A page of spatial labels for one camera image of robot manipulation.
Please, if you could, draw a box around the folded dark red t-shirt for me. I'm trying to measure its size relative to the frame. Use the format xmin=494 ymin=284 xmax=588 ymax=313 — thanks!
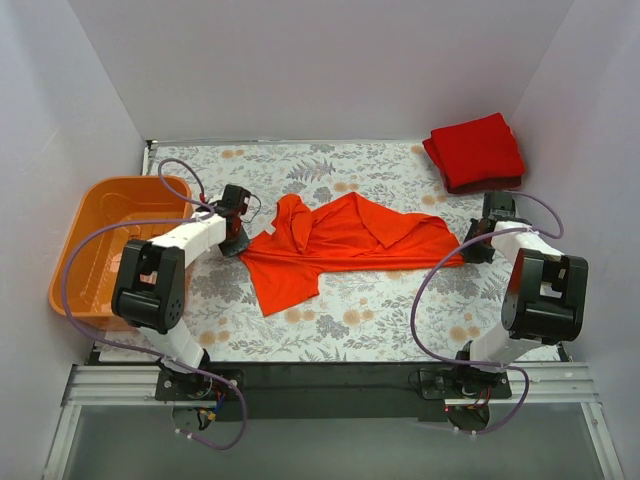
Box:
xmin=443 ymin=176 xmax=522 ymax=195

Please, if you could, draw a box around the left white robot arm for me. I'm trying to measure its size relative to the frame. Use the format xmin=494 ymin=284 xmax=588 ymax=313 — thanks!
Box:
xmin=111 ymin=184 xmax=252 ymax=400

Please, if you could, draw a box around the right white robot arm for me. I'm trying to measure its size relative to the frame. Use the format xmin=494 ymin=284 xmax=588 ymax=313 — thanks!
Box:
xmin=452 ymin=191 xmax=589 ymax=398

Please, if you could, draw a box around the orange t-shirt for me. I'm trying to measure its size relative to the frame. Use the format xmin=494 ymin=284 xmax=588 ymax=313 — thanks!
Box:
xmin=241 ymin=192 xmax=459 ymax=316

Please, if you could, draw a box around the floral patterned table mat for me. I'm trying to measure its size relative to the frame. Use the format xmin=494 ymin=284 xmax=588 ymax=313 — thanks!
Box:
xmin=142 ymin=142 xmax=511 ymax=361

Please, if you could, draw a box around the aluminium frame rail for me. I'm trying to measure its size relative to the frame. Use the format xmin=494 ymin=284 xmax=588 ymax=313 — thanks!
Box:
xmin=44 ymin=362 xmax=624 ymax=479

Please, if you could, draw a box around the orange plastic basket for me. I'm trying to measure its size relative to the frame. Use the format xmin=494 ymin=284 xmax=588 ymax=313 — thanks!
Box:
xmin=48 ymin=176 xmax=193 ymax=331

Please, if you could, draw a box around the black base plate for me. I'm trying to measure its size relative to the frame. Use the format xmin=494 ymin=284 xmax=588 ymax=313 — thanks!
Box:
xmin=155 ymin=362 xmax=512 ymax=422

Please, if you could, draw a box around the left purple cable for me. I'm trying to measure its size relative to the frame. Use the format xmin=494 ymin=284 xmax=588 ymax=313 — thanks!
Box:
xmin=60 ymin=157 xmax=249 ymax=450

